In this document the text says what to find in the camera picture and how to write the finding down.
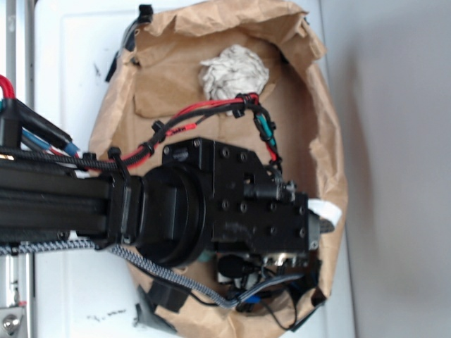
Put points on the crumpled white paper ball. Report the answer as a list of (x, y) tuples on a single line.
[(236, 70)]

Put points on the silver metal rail frame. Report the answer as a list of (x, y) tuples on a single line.
[(17, 64)]

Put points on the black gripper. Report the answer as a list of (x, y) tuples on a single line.
[(235, 205)]

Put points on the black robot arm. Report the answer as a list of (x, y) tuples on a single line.
[(42, 203)]

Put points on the light blue cloth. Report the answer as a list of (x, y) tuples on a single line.
[(206, 256)]

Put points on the brown paper bag tray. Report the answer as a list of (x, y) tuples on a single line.
[(160, 76)]

